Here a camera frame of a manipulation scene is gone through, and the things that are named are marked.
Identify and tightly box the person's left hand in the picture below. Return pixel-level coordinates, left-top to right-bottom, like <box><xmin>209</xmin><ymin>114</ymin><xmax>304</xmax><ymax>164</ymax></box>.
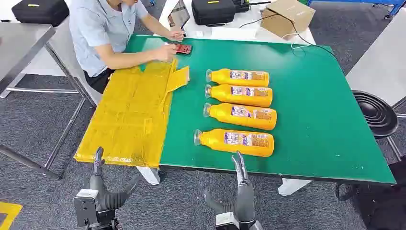
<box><xmin>167</xmin><ymin>29</ymin><xmax>185</xmax><ymax>43</ymax></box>

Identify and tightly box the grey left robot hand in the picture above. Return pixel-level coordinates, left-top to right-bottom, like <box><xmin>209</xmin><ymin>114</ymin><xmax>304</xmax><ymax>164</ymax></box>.
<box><xmin>85</xmin><ymin>146</ymin><xmax>143</xmax><ymax>211</ymax></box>

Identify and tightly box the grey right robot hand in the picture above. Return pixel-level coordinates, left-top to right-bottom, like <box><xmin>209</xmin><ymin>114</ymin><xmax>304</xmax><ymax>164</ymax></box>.
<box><xmin>203</xmin><ymin>151</ymin><xmax>256</xmax><ymax>223</ymax></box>

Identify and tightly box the person's right hand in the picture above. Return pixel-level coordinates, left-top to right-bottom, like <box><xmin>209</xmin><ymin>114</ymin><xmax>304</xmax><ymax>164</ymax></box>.
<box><xmin>154</xmin><ymin>43</ymin><xmax>178</xmax><ymax>63</ymax></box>

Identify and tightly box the orange plastic bottle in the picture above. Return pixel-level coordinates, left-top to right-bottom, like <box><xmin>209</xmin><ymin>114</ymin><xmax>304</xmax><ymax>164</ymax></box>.
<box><xmin>205</xmin><ymin>68</ymin><xmax>271</xmax><ymax>88</ymax></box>
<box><xmin>203</xmin><ymin>102</ymin><xmax>278</xmax><ymax>131</ymax></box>
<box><xmin>204</xmin><ymin>83</ymin><xmax>273</xmax><ymax>108</ymax></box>
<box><xmin>193</xmin><ymin>128</ymin><xmax>275</xmax><ymax>159</ymax></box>

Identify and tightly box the red smartphone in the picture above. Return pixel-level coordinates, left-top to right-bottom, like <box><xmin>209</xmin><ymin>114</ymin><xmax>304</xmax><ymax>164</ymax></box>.
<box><xmin>173</xmin><ymin>44</ymin><xmax>193</xmax><ymax>55</ymax></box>

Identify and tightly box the grey tablet computer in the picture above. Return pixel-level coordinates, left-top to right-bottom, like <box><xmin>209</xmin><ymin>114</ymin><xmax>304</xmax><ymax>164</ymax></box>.
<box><xmin>167</xmin><ymin>0</ymin><xmax>191</xmax><ymax>33</ymax></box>

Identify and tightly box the black carry case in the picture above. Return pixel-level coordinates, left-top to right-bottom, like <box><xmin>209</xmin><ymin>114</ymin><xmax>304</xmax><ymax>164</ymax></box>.
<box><xmin>11</xmin><ymin>0</ymin><xmax>70</xmax><ymax>28</ymax></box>
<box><xmin>191</xmin><ymin>0</ymin><xmax>237</xmax><ymax>27</ymax></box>

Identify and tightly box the white flat box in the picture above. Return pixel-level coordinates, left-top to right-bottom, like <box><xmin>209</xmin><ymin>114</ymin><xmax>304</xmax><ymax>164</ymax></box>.
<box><xmin>211</xmin><ymin>27</ymin><xmax>258</xmax><ymax>40</ymax></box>

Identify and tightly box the white table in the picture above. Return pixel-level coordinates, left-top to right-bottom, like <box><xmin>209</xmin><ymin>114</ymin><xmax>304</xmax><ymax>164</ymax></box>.
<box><xmin>136</xmin><ymin>0</ymin><xmax>317</xmax><ymax>197</ymax></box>

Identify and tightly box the person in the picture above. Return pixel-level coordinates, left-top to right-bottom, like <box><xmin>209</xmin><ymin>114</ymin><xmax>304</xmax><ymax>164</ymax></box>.
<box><xmin>68</xmin><ymin>0</ymin><xmax>185</xmax><ymax>94</ymax></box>

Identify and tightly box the yellow sheet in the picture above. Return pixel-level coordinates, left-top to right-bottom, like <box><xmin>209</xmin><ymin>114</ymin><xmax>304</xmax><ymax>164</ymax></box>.
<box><xmin>73</xmin><ymin>58</ymin><xmax>191</xmax><ymax>168</ymax></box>

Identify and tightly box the grey steel table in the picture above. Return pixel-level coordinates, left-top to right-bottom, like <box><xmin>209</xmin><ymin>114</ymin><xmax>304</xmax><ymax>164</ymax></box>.
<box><xmin>44</xmin><ymin>17</ymin><xmax>102</xmax><ymax>105</ymax></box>

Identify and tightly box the green table mat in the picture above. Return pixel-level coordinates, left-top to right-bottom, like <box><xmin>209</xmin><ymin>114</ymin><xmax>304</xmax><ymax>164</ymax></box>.
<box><xmin>124</xmin><ymin>34</ymin><xmax>397</xmax><ymax>185</ymax></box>

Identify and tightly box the brown cardboard box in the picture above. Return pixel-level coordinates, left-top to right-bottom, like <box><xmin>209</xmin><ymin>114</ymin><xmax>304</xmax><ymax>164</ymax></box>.
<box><xmin>260</xmin><ymin>0</ymin><xmax>316</xmax><ymax>41</ymax></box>

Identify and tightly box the steel table with legs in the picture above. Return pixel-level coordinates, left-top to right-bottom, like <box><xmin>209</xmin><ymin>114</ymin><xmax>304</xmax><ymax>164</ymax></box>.
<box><xmin>0</xmin><ymin>23</ymin><xmax>86</xmax><ymax>182</ymax></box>

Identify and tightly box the black round stool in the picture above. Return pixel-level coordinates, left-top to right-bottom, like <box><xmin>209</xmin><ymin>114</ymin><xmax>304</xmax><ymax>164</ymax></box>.
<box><xmin>351</xmin><ymin>90</ymin><xmax>404</xmax><ymax>162</ymax></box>

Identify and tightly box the pale grey table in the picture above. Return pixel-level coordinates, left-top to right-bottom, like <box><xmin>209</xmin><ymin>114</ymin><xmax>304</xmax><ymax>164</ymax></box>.
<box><xmin>345</xmin><ymin>8</ymin><xmax>406</xmax><ymax>109</ymax></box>

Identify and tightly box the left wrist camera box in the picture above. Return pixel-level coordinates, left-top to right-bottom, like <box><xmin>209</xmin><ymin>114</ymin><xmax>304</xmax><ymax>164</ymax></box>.
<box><xmin>73</xmin><ymin>189</ymin><xmax>100</xmax><ymax>228</ymax></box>

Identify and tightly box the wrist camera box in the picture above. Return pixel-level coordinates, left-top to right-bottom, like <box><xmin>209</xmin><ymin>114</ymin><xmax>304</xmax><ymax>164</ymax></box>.
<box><xmin>215</xmin><ymin>212</ymin><xmax>241</xmax><ymax>230</ymax></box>
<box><xmin>73</xmin><ymin>189</ymin><xmax>100</xmax><ymax>228</ymax></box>

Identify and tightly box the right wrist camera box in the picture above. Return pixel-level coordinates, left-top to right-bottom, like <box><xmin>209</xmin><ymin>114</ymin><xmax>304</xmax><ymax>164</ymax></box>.
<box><xmin>215</xmin><ymin>212</ymin><xmax>241</xmax><ymax>230</ymax></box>

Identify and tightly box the white cable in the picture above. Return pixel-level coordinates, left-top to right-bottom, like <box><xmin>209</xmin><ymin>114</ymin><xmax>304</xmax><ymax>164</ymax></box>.
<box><xmin>282</xmin><ymin>32</ymin><xmax>312</xmax><ymax>51</ymax></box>

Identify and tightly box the black cable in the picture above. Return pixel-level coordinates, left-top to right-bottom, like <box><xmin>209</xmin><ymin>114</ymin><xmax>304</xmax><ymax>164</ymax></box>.
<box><xmin>238</xmin><ymin>12</ymin><xmax>341</xmax><ymax>62</ymax></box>

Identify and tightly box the blue metal frame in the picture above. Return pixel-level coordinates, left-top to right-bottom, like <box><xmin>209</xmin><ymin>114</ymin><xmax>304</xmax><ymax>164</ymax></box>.
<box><xmin>306</xmin><ymin>0</ymin><xmax>406</xmax><ymax>18</ymax></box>

